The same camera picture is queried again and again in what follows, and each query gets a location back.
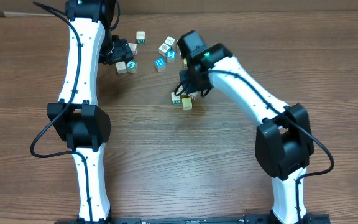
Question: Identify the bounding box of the blue-top wooden block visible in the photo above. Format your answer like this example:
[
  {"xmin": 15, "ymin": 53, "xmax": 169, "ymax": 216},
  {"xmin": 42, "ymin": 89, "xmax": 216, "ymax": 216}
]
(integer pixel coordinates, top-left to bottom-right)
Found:
[{"xmin": 154, "ymin": 58, "xmax": 166, "ymax": 72}]

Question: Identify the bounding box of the blue number 5 block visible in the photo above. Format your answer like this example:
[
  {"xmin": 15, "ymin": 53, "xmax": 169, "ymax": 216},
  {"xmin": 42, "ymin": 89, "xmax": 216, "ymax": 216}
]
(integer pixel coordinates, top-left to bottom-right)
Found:
[{"xmin": 166, "ymin": 50, "xmax": 177, "ymax": 63}]

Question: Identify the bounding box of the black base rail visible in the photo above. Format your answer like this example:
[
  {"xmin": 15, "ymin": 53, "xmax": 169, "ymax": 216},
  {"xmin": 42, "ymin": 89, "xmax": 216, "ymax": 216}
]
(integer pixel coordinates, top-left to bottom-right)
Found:
[{"xmin": 55, "ymin": 213, "xmax": 331, "ymax": 224}]

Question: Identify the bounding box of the leaf picture wooden block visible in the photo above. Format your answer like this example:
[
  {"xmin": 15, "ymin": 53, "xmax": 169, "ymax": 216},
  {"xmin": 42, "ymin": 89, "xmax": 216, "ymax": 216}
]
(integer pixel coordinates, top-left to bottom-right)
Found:
[{"xmin": 128, "ymin": 43, "xmax": 138, "ymax": 55}]

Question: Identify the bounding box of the red number 3 block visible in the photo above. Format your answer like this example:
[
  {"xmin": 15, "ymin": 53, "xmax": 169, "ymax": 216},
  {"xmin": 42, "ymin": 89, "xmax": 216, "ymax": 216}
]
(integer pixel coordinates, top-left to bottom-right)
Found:
[{"xmin": 188, "ymin": 91, "xmax": 199, "ymax": 100}]

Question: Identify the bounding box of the yellow-top letter P block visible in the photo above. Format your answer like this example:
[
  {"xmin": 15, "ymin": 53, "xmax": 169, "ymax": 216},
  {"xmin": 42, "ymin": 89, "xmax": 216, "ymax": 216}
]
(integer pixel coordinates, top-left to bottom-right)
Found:
[{"xmin": 183, "ymin": 59, "xmax": 188, "ymax": 69}]

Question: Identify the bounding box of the white-top wooden block rear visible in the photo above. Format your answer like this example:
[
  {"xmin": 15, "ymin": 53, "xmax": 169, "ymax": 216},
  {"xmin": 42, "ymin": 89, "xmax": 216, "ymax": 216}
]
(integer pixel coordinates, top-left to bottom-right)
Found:
[{"xmin": 164, "ymin": 36, "xmax": 176, "ymax": 49}]

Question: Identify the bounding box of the cardboard back panel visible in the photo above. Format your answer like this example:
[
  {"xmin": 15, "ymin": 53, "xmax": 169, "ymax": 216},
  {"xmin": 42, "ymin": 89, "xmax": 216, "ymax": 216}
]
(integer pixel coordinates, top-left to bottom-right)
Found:
[{"xmin": 0, "ymin": 0, "xmax": 358, "ymax": 17}]

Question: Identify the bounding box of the white block red drawing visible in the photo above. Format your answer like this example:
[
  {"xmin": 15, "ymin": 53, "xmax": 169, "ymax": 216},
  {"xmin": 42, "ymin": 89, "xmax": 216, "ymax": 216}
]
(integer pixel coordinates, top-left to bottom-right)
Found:
[{"xmin": 171, "ymin": 92, "xmax": 181, "ymax": 105}]

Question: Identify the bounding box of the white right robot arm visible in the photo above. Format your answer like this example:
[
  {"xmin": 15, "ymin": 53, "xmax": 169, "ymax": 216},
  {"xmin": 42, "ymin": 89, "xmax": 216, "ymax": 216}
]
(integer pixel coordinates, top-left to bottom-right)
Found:
[{"xmin": 177, "ymin": 30, "xmax": 314, "ymax": 223}]

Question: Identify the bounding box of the white-top green-sided block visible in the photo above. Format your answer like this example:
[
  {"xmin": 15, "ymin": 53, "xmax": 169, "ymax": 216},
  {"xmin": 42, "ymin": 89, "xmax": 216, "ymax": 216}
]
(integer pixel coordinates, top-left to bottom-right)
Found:
[{"xmin": 181, "ymin": 97, "xmax": 193, "ymax": 110}]

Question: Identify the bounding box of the butterfly picture wooden block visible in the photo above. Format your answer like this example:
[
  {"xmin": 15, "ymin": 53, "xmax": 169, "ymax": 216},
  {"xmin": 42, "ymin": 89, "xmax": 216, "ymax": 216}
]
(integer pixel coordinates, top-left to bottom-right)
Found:
[{"xmin": 116, "ymin": 61, "xmax": 127, "ymax": 74}]

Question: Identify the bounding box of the green letter R block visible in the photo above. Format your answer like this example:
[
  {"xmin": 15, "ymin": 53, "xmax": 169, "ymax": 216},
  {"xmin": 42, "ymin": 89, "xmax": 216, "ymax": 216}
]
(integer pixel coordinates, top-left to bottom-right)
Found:
[{"xmin": 136, "ymin": 31, "xmax": 145, "ymax": 44}]

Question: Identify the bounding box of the green number 4 block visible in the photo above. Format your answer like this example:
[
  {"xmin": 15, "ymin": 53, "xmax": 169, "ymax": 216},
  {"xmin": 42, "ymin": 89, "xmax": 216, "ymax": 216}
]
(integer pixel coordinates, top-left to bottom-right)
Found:
[{"xmin": 126, "ymin": 60, "xmax": 138, "ymax": 73}]

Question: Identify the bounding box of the plain wooden picture block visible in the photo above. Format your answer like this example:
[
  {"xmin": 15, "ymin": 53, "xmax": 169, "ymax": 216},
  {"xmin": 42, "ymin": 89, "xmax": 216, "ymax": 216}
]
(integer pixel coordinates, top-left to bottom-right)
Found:
[{"xmin": 158, "ymin": 43, "xmax": 171, "ymax": 57}]

